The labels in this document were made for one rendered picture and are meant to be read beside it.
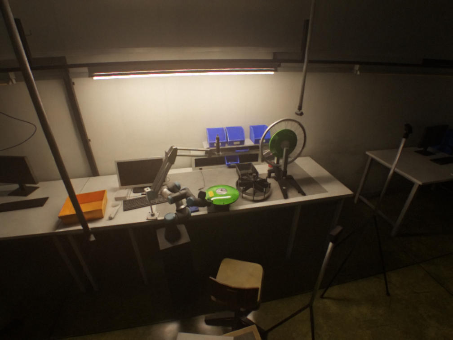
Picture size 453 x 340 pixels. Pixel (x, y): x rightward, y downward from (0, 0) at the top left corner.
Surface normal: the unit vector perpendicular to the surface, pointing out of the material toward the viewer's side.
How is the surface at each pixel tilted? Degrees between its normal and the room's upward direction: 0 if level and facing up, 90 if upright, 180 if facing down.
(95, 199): 86
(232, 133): 90
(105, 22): 90
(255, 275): 0
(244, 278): 0
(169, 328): 0
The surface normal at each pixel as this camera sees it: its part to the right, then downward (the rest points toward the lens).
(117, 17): 0.20, 0.47
